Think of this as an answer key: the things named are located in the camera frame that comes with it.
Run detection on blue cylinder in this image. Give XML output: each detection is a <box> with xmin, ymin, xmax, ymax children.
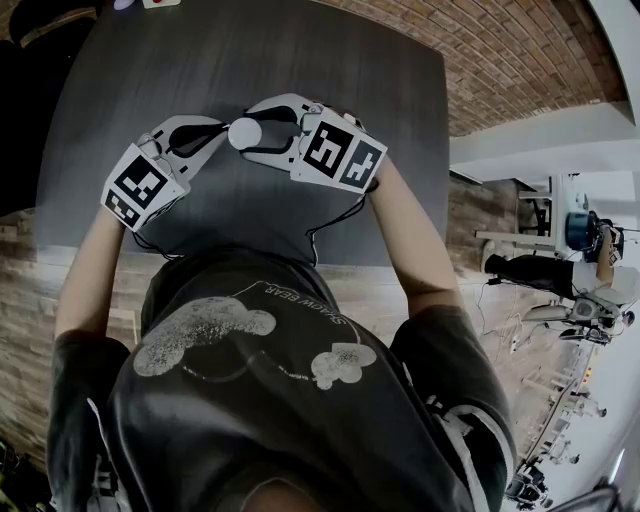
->
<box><xmin>567</xmin><ymin>212</ymin><xmax>594</xmax><ymax>249</ymax></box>

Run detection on black printed t-shirt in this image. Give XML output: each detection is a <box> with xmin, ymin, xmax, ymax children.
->
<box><xmin>47</xmin><ymin>244</ymin><xmax>519</xmax><ymax>512</ymax></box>

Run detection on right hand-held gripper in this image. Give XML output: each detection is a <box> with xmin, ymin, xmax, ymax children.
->
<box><xmin>239</xmin><ymin>92</ymin><xmax>390</xmax><ymax>195</ymax></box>

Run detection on person's left forearm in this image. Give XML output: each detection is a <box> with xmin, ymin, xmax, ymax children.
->
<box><xmin>53</xmin><ymin>205</ymin><xmax>126</xmax><ymax>351</ymax></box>

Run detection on black machine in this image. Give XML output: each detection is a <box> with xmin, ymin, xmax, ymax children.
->
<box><xmin>504</xmin><ymin>464</ymin><xmax>554</xmax><ymax>507</ymax></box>

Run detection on low black office chair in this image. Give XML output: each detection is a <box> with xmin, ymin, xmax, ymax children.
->
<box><xmin>7</xmin><ymin>0</ymin><xmax>101</xmax><ymax>51</ymax></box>

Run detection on thin black cable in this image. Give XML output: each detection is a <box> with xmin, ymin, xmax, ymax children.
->
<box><xmin>130</xmin><ymin>229</ymin><xmax>186</xmax><ymax>261</ymax></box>
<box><xmin>303</xmin><ymin>177</ymin><xmax>381</xmax><ymax>267</ymax></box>

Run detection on round white tape measure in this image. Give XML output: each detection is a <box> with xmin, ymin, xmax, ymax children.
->
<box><xmin>227</xmin><ymin>115</ymin><xmax>263</xmax><ymax>151</ymax></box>

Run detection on person's right forearm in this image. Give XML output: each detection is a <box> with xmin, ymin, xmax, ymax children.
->
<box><xmin>367</xmin><ymin>159</ymin><xmax>464</xmax><ymax>334</ymax></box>

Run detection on black headrest office chair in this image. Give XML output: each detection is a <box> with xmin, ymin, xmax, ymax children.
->
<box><xmin>0</xmin><ymin>39</ymin><xmax>84</xmax><ymax>217</ymax></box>

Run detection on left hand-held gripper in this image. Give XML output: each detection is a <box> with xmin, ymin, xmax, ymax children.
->
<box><xmin>99</xmin><ymin>114</ymin><xmax>232</xmax><ymax>233</ymax></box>

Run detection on white table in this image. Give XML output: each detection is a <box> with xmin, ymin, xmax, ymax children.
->
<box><xmin>474</xmin><ymin>172</ymin><xmax>569</xmax><ymax>251</ymax></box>

